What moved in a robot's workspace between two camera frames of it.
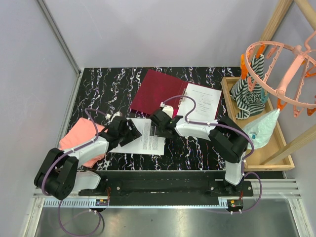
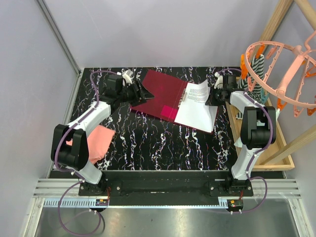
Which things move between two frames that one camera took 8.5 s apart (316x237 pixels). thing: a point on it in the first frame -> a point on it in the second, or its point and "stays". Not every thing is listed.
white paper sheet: x=146 y=144 -> x=195 y=96
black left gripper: x=135 y=133 -> x=142 y=94
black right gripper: x=157 y=132 -> x=210 y=100
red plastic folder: x=156 y=89 stays
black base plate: x=167 y=187 stays
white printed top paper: x=207 y=100 stays
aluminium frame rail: x=37 y=199 stays
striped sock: x=246 y=94 stays
